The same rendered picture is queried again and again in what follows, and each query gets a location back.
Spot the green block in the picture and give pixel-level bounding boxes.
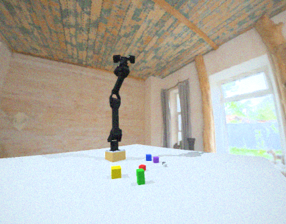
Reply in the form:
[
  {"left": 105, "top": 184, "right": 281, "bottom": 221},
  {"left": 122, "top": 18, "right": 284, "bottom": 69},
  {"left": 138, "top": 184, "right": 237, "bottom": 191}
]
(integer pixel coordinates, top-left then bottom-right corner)
[
  {"left": 136, "top": 168, "right": 145, "bottom": 178},
  {"left": 137, "top": 178, "right": 145, "bottom": 185}
]

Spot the blue block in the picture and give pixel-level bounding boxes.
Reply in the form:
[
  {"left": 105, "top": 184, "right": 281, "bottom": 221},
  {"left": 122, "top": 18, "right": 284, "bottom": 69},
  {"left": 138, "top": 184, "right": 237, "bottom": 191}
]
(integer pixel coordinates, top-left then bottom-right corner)
[{"left": 146, "top": 154, "right": 152, "bottom": 161}]

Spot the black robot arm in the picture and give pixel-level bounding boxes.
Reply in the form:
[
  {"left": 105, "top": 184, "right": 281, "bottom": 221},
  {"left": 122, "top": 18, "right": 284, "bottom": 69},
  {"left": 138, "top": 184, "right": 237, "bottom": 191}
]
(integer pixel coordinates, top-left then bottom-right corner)
[{"left": 107, "top": 60, "right": 129, "bottom": 151}]

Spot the purple cube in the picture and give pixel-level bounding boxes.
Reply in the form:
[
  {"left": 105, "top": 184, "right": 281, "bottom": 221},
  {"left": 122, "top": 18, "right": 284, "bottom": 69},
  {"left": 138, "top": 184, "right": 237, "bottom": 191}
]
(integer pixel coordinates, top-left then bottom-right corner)
[{"left": 153, "top": 156, "right": 159, "bottom": 164}]

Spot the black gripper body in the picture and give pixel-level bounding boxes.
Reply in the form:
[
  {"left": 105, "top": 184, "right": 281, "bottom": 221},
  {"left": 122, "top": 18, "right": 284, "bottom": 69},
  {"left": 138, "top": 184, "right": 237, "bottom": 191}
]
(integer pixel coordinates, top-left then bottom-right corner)
[{"left": 113, "top": 55, "right": 135, "bottom": 64}]

